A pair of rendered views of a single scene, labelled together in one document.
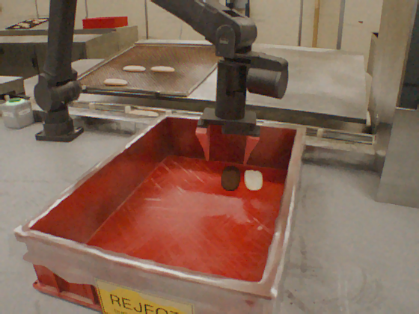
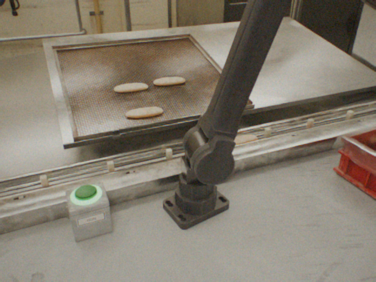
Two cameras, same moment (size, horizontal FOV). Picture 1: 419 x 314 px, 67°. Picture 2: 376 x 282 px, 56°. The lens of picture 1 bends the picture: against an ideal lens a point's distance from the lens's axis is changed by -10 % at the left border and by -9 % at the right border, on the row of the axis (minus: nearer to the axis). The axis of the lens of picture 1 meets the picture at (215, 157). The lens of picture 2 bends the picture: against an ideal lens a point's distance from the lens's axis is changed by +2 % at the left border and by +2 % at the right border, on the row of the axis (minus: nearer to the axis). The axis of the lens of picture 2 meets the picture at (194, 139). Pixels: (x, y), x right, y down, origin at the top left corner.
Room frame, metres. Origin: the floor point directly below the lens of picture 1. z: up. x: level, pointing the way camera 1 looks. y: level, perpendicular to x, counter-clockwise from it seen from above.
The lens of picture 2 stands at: (0.48, 0.83, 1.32)
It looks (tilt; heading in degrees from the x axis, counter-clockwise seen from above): 31 degrees down; 317
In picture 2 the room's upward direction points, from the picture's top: straight up
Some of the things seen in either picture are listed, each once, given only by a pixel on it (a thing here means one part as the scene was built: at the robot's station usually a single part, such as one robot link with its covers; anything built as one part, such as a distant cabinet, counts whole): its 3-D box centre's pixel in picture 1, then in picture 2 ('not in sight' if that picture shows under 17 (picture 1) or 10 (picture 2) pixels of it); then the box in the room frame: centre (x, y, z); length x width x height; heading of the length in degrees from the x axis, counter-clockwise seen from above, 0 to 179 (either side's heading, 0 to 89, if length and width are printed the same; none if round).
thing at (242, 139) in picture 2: (143, 113); (239, 139); (0.97, 0.21, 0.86); 0.10 x 0.04 x 0.01; 70
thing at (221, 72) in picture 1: (235, 75); not in sight; (0.63, -0.04, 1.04); 0.07 x 0.06 x 0.07; 62
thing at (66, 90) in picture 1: (59, 96); (205, 157); (0.88, 0.43, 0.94); 0.09 x 0.05 x 0.10; 62
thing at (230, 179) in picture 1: (230, 176); not in sight; (0.63, -0.03, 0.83); 0.10 x 0.04 x 0.01; 175
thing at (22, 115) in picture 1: (19, 118); (90, 216); (0.99, 0.63, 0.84); 0.08 x 0.08 x 0.11; 70
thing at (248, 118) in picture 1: (230, 105); not in sight; (0.63, -0.03, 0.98); 0.10 x 0.07 x 0.07; 85
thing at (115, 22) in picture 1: (105, 22); not in sight; (4.68, 1.47, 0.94); 0.51 x 0.36 x 0.13; 74
